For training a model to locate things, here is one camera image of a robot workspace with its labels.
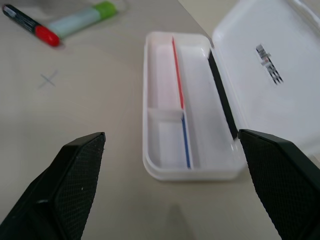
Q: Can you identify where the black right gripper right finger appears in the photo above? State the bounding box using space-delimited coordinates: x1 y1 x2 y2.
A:
238 128 320 240

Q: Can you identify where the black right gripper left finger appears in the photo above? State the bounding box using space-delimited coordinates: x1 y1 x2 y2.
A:
0 131 107 240

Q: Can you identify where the black marker with red cap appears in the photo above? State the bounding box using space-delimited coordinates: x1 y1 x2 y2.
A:
1 3 62 48

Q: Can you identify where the white plastic pencil case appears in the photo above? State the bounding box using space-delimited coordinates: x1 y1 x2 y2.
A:
142 0 320 182

